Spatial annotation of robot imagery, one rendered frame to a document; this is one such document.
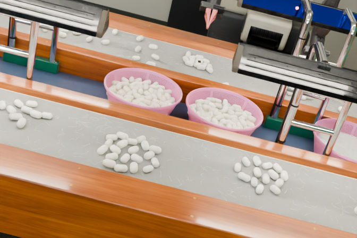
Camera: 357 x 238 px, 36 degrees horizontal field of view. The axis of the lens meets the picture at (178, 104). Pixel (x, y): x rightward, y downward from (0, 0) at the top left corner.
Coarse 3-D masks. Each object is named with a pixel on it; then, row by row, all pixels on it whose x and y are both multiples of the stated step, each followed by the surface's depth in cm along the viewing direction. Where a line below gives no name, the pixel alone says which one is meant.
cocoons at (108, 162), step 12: (0, 108) 159; (12, 108) 158; (24, 108) 160; (24, 120) 155; (120, 132) 160; (108, 144) 154; (120, 144) 155; (132, 144) 159; (144, 144) 157; (108, 156) 149; (132, 156) 152; (144, 156) 153; (120, 168) 146; (132, 168) 147; (144, 168) 148; (240, 168) 158; (264, 168) 163; (276, 168) 163; (252, 180) 154; (264, 180) 156; (276, 192) 153
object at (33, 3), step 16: (0, 0) 144; (16, 0) 143; (32, 0) 144; (48, 0) 144; (64, 0) 144; (16, 16) 144; (32, 16) 144; (48, 16) 143; (64, 16) 144; (80, 16) 143; (96, 16) 144; (80, 32) 144; (96, 32) 144
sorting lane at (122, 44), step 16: (0, 16) 216; (48, 32) 213; (128, 32) 230; (96, 48) 210; (112, 48) 213; (128, 48) 216; (144, 48) 220; (160, 48) 223; (176, 48) 227; (160, 64) 210; (176, 64) 213; (224, 64) 223; (224, 80) 210; (240, 80) 214; (256, 80) 217; (288, 96) 211; (336, 112) 208; (352, 112) 211
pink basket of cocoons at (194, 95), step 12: (192, 96) 190; (204, 96) 195; (216, 96) 197; (228, 96) 197; (240, 96) 196; (252, 108) 192; (192, 120) 181; (204, 120) 175; (240, 132) 176; (252, 132) 183
